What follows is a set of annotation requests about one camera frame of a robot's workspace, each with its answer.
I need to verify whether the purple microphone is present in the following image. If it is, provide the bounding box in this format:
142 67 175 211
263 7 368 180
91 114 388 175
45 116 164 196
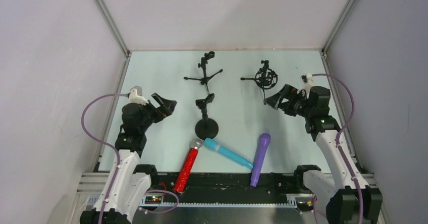
250 133 271 187

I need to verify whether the black round-base mic stand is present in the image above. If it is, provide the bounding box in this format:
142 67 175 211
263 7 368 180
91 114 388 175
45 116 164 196
195 93 219 140

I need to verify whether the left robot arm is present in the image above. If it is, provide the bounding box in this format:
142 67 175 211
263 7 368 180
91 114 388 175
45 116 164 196
79 90 177 223

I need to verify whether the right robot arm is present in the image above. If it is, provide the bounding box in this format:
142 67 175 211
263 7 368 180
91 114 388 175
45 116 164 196
264 84 383 223

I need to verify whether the black tripod mic stand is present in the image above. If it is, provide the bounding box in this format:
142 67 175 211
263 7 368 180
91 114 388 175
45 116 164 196
183 51 224 94

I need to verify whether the red glitter microphone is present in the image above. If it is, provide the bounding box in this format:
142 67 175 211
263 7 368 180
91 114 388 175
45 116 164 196
173 138 203 193

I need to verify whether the blue microphone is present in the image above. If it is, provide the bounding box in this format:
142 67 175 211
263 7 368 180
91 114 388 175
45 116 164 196
203 138 253 170

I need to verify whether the left circuit board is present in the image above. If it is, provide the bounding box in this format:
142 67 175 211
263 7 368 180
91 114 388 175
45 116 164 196
144 195 163 205

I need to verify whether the circuit board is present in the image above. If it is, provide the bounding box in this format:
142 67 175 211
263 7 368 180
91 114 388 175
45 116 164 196
297 200 312 209
144 195 163 205

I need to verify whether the right circuit board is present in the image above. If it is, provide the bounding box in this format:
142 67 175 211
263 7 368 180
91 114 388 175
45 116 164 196
297 200 312 209

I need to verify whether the black shock-mount tripod stand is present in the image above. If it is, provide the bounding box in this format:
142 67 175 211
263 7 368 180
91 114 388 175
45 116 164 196
240 60 278 105

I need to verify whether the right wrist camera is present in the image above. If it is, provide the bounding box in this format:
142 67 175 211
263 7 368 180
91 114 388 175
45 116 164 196
300 74 314 97

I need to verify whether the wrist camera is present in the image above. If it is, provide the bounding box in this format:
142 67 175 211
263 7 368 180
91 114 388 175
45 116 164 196
300 74 314 97
128 86 149 105

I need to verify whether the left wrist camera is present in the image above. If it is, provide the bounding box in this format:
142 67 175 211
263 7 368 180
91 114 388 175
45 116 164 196
128 86 149 105

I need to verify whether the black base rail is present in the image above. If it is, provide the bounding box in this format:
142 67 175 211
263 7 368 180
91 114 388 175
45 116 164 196
133 164 320 206

